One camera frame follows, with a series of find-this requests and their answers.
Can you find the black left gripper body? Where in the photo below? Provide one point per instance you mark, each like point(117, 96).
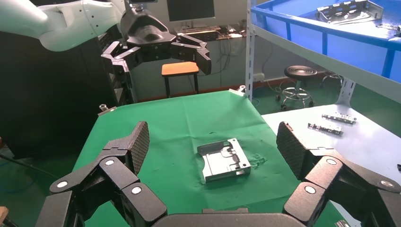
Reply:
point(147, 34)

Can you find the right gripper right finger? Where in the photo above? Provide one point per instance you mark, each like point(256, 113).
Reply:
point(332, 175)

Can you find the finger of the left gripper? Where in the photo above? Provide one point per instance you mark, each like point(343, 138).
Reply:
point(120, 61)
point(200, 53)

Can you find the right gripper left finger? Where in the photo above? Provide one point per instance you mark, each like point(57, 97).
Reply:
point(119, 175)

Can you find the silver sheet metal bracket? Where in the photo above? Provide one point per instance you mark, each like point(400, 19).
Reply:
point(347, 12)
point(224, 161)

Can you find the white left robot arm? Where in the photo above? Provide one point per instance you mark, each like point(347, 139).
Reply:
point(47, 25)

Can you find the wooden top stool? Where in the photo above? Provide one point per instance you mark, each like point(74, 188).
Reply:
point(180, 69)

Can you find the cluttered work desk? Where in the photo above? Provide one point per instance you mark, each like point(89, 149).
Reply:
point(216, 33)

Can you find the white paper sheet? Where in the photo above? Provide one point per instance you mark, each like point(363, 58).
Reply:
point(363, 150)

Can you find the black computer monitor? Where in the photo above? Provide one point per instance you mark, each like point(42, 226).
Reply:
point(190, 9)

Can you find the small silver clip strip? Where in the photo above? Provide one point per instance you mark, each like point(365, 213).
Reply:
point(340, 118)
point(325, 128)

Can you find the white perforated shelf upright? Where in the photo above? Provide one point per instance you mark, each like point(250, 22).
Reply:
point(345, 91)
point(250, 56)

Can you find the white power strip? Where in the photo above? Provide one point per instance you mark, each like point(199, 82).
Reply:
point(258, 77)

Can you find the green table cloth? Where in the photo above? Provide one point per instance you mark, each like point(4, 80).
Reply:
point(188, 125)

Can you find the stool wheel base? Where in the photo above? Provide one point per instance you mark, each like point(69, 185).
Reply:
point(299, 75)

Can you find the white metal shelf deck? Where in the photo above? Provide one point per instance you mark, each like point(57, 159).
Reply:
point(313, 53)

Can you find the blue plastic bin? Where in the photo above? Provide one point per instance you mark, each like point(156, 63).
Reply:
point(344, 31)

